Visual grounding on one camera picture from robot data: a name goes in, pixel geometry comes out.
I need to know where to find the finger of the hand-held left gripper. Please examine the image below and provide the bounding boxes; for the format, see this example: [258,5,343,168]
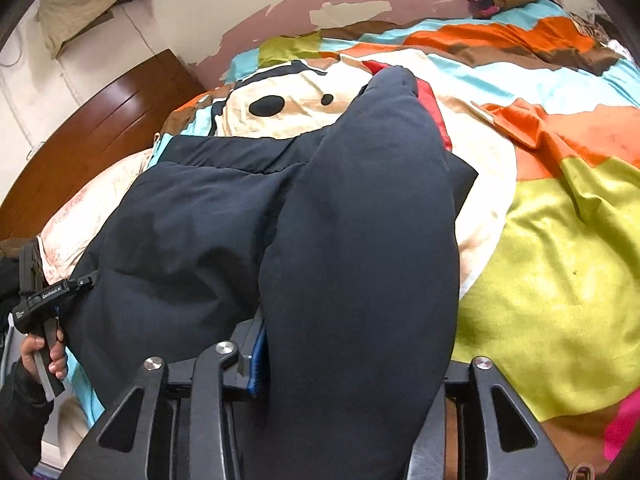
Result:
[70,270,99,294]

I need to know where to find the colourful printed blanket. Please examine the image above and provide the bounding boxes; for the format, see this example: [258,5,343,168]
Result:
[65,0,640,426]

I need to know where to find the khaki hanging cloth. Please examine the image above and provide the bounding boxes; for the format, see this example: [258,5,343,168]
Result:
[36,0,149,60]

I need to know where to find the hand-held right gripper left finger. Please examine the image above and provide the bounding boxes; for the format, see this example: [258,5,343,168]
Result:
[60,310,269,480]

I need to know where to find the person's left hand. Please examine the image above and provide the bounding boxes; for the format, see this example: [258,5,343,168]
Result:
[19,327,69,386]

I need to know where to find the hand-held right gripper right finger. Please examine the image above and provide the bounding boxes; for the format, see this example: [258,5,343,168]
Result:
[407,356,571,480]

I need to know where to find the dark navy padded jacket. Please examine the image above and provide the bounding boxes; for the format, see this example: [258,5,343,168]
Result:
[62,65,481,480]

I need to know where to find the wooden headboard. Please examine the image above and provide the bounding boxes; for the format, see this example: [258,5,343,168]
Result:
[0,49,207,242]

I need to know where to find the person's left forearm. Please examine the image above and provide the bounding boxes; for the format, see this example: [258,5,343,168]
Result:
[0,357,56,477]

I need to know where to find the bright pink cloth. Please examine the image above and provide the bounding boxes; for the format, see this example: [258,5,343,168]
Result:
[602,391,640,462]

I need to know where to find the white patterned pillow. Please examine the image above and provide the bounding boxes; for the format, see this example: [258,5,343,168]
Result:
[39,147,162,285]

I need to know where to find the dark clothes pile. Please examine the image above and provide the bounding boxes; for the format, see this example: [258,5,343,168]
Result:
[474,0,556,19]

